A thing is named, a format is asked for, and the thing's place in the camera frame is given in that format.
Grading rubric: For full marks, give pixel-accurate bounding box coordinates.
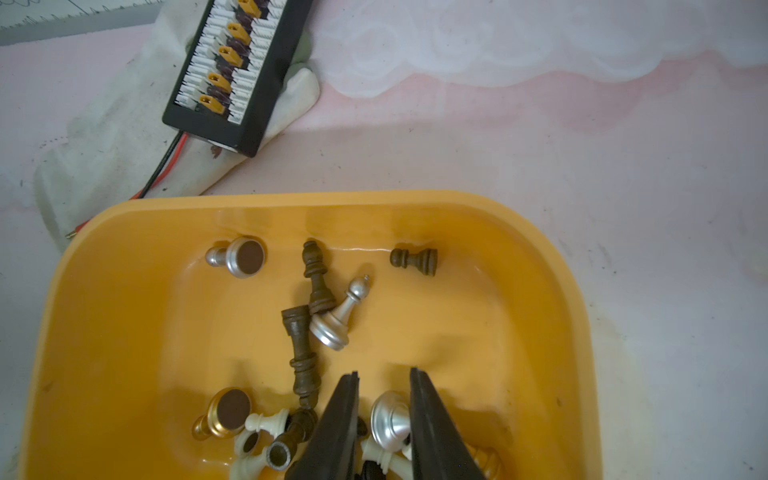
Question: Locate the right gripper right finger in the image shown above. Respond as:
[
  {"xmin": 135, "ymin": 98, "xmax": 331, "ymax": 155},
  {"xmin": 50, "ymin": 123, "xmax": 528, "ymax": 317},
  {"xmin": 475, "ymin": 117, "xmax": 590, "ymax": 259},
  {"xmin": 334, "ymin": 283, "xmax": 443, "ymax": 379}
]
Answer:
[{"xmin": 409, "ymin": 367, "xmax": 485, "ymax": 479}]

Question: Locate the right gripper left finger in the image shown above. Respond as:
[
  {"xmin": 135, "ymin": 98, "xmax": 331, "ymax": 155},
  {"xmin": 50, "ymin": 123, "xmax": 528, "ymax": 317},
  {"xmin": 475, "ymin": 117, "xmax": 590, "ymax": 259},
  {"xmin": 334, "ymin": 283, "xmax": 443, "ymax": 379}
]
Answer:
[{"xmin": 284, "ymin": 372, "xmax": 359, "ymax": 480}]

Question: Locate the brown piece cluster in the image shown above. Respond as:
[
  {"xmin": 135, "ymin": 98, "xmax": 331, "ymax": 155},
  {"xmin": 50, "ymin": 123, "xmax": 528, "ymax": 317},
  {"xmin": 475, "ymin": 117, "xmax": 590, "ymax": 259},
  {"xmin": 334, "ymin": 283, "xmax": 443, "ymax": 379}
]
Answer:
[{"xmin": 266, "ymin": 408, "xmax": 318, "ymax": 471}]

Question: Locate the large silver chess piece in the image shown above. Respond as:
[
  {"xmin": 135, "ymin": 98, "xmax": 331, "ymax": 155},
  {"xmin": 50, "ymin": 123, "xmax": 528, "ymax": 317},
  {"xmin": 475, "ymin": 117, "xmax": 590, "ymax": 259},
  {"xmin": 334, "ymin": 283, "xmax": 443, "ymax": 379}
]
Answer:
[{"xmin": 370, "ymin": 391, "xmax": 411, "ymax": 452}]

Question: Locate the brown crossed chess piece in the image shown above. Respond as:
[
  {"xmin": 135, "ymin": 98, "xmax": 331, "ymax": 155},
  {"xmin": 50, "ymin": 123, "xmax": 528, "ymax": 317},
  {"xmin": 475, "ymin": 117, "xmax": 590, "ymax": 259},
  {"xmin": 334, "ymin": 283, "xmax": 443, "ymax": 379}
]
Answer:
[{"xmin": 281, "ymin": 305, "xmax": 321, "ymax": 409}]

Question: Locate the gold pawn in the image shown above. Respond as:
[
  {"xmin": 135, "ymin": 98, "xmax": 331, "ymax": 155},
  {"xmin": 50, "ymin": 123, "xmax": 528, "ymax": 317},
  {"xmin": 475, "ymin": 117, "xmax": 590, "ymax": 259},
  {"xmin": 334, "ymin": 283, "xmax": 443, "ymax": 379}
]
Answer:
[{"xmin": 192, "ymin": 387, "xmax": 252, "ymax": 441}]

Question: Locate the brown pawn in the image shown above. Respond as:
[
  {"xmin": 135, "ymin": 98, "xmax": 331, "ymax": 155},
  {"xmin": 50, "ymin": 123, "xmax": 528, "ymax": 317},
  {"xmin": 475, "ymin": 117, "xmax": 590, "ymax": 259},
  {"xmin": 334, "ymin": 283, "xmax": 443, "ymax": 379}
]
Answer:
[{"xmin": 389, "ymin": 248, "xmax": 438, "ymax": 277}]

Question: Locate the silver pawn cluster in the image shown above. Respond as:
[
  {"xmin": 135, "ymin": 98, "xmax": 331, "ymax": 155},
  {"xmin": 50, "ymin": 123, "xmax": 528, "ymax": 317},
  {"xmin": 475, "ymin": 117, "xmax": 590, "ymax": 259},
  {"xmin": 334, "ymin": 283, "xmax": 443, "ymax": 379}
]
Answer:
[{"xmin": 205, "ymin": 237, "xmax": 266, "ymax": 279}]

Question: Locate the cream pawn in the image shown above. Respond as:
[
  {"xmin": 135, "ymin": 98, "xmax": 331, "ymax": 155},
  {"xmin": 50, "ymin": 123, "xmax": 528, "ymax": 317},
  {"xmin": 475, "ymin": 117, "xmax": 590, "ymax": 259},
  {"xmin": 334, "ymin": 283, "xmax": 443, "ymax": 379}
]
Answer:
[{"xmin": 244, "ymin": 408, "xmax": 290, "ymax": 438}]

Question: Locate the cream rook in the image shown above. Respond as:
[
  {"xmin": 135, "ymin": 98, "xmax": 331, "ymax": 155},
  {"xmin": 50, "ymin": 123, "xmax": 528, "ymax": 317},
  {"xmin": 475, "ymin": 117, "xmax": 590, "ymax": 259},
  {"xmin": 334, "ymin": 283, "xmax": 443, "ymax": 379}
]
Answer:
[{"xmin": 229, "ymin": 454, "xmax": 268, "ymax": 480}]

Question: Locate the cream piece base facing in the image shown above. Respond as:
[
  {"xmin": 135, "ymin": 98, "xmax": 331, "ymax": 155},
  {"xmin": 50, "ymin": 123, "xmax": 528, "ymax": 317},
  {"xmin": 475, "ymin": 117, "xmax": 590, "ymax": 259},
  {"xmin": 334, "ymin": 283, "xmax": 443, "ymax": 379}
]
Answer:
[{"xmin": 234, "ymin": 429, "xmax": 260, "ymax": 458}]

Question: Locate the yellow plastic storage tray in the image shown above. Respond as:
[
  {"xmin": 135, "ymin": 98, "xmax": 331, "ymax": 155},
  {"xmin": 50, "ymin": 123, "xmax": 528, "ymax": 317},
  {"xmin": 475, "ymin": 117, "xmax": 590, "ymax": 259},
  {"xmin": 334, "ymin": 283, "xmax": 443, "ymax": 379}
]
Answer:
[{"xmin": 18, "ymin": 191, "xmax": 603, "ymax": 479}]

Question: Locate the clear plastic bag with cable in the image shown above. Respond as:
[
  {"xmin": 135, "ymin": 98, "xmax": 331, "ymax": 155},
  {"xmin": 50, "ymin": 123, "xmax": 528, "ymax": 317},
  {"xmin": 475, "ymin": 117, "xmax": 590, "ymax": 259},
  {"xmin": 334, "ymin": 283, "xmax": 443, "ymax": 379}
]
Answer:
[{"xmin": 33, "ymin": 1, "xmax": 320, "ymax": 249}]

